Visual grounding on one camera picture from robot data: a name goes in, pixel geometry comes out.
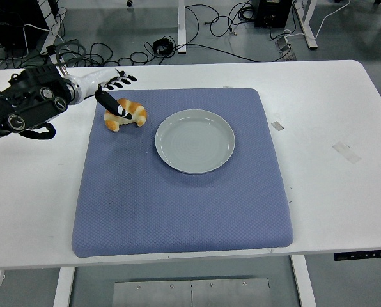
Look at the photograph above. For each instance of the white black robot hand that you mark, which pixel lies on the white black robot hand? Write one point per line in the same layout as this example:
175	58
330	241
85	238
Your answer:
91	80

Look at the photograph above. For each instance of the golden croissant bread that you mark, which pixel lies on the golden croissant bread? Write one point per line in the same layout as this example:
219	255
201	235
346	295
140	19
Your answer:
136	110

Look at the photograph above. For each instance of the large black equipment box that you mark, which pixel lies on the large black equipment box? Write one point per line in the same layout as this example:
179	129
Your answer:
8	22

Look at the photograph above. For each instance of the round grey plate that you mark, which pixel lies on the round grey plate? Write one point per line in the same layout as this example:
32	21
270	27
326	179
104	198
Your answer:
195	142

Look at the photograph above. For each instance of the blue quilted mat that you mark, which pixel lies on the blue quilted mat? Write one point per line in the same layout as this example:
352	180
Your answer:
145	208

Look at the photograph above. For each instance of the small clear tape strip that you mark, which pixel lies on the small clear tape strip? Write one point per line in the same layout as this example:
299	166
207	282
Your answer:
277	126

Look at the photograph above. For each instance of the black computer tower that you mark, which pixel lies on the black computer tower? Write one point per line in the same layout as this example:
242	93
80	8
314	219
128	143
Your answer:
272	12

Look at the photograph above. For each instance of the grey metal foot pedal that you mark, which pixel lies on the grey metal foot pedal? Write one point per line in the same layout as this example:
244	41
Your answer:
285	48

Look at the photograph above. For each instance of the white table leg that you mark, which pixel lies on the white table leg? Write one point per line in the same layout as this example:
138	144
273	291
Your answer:
304	281
63	288

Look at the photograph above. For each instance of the grey metal plate with screws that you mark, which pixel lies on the grey metal plate with screws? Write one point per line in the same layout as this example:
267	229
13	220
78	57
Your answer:
190	292

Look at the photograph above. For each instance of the large clear tape strip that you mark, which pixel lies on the large clear tape strip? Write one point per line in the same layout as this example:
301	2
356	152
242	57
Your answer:
346	152

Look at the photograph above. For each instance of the black desk control panel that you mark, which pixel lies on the black desk control panel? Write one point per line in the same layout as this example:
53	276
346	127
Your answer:
363	255

